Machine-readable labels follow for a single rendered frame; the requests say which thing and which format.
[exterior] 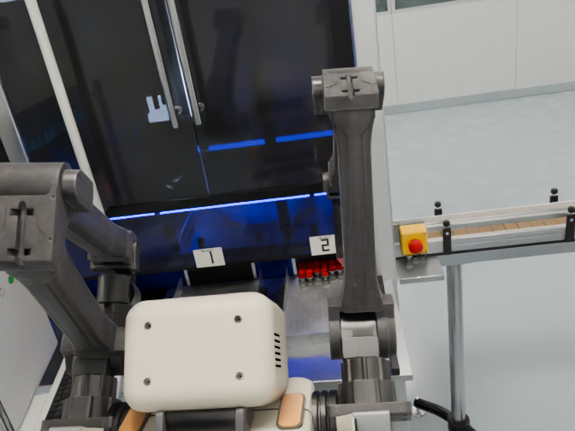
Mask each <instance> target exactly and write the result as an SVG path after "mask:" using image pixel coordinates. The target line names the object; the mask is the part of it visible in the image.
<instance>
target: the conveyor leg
mask: <svg viewBox="0 0 575 431"><path fill-rule="evenodd" d="M462 264H465V263H459V264H451V265H442V266H446V274H447V297H448V344H449V368H450V392H451V416H452V420H453V421H454V422H457V423H462V422H464V421H465V357H464V318H463V279H462Z"/></svg>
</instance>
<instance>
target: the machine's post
mask: <svg viewBox="0 0 575 431"><path fill-rule="evenodd" d="M348 1H349V9H350V18H351V27H352V36H353V53H354V61H355V67H365V66H372V68H373V72H376V71H381V65H380V55H379V43H378V33H377V22H376V1H375V0H348ZM371 169H372V190H373V210H374V230H375V251H376V276H378V275H381V276H382V280H392V281H393V284H394V291H395V296H396V300H397V304H398V308H399V311H400V302H399V291H398V280H397V269H396V258H395V248H394V227H393V216H392V205H391V194H390V183H389V172H388V152H387V140H386V130H385V119H384V108H383V106H382V110H376V118H375V120H374V124H373V129H372V135H371ZM395 391H396V398H397V401H407V397H406V382H405V381H398V382H395ZM391 430H392V431H410V430H409V421H402V422H391Z"/></svg>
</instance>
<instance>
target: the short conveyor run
mask: <svg viewBox="0 0 575 431"><path fill-rule="evenodd" d="M550 192H551V193H552V194H553V195H551V196H549V203H547V204H533V205H525V206H517V207H509V208H501V209H493V210H479V211H472V212H464V213H456V214H448V215H443V214H442V208H439V207H441V206H442V203H441V202H440V201H436V202H435V206H436V209H434V213H435V215H433V216H426V217H418V218H410V219H402V220H395V221H393V225H394V224H398V223H401V222H409V221H424V225H425V228H426V230H427V236H428V253H427V257H435V256H438V259H439V262H440V264H441V266H442V265H451V264H459V263H475V262H484V261H492V260H501V259H509V258H518V257H534V256H542V255H551V254H559V253H567V252H575V200H571V201H563V202H558V197H559V196H558V195H555V194H556V193H558V189H557V188H552V189H551V191H550ZM394 248H395V258H396V260H403V259H405V258H404V256H403V254H402V251H401V248H400V242H398V243H394Z"/></svg>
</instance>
